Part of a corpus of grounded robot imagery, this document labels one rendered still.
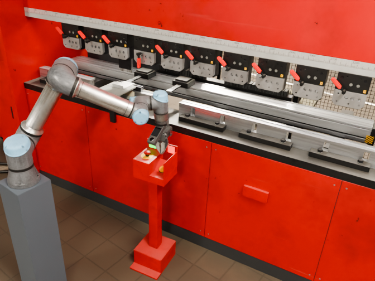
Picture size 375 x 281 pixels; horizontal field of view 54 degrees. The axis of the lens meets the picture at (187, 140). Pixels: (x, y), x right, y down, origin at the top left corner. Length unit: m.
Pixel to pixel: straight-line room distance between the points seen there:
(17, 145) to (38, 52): 1.36
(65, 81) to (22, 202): 0.63
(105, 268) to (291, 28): 1.80
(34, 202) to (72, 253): 0.77
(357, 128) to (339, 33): 0.64
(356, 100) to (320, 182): 0.45
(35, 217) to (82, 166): 0.99
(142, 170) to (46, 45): 1.48
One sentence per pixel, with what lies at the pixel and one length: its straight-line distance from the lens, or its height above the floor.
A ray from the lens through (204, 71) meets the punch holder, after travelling 2.16.
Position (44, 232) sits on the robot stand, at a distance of 2.15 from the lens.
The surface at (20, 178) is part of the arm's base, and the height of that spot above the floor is 0.83.
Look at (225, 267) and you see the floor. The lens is 2.56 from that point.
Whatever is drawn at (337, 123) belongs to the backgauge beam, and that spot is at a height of 0.97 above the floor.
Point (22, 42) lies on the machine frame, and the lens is 3.03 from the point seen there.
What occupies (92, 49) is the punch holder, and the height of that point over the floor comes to 1.20.
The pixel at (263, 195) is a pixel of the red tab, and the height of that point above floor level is 0.60.
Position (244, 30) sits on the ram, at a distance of 2.03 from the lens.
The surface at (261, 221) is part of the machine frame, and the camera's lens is 2.32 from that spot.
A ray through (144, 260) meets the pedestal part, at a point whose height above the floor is 0.06.
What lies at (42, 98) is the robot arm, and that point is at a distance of 1.91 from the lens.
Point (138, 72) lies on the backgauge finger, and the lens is 2.71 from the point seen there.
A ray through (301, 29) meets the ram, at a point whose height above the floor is 1.51.
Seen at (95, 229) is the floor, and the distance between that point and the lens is 2.84.
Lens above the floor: 1.86
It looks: 28 degrees down
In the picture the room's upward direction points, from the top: 3 degrees clockwise
